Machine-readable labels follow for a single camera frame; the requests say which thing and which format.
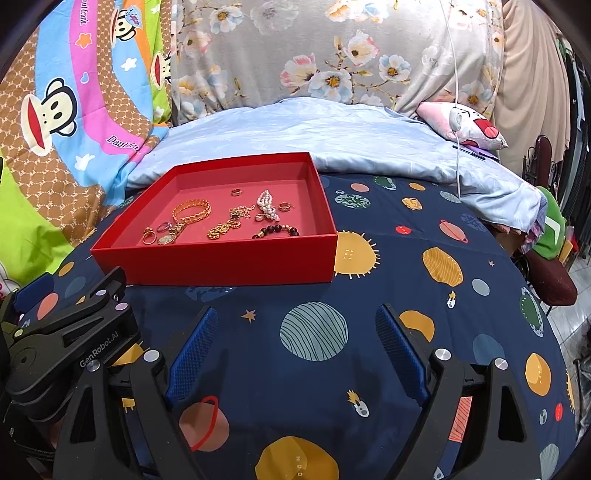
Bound gold link bracelet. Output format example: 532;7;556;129
206;219;242;241

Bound hanging clothes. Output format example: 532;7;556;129
554;34;591;158

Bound colourful monkey print blanket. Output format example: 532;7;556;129
0;0;174;287

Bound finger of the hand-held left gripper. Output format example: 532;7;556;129
55;267;128;326
12;272;52;315

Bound red cardboard box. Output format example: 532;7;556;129
89;152;339;287

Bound thick gold chain with pendant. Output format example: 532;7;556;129
156;199;213;246

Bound light blue quilt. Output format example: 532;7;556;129
127;97;548;241

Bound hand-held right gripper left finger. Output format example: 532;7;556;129
53;305;220;480

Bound dark wooden bead bracelet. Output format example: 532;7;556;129
252;224;301;240

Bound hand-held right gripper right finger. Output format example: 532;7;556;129
375;304;543;480

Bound grey floral pillow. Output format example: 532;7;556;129
168;0;506;127

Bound pink cartoon face pillow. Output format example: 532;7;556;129
416;102;509;151

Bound beige curtain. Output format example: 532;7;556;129
492;0;573;171

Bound purple notebook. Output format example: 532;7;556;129
455;141;502;162

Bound white pearl bracelet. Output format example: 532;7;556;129
255;190;281;223

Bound black pen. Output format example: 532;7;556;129
452;144;486;161

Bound green cloth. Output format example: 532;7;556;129
531;185;570;259

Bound navy planet print bed sheet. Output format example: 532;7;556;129
14;173;580;480

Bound dark metal chair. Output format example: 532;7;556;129
522;134;555;188

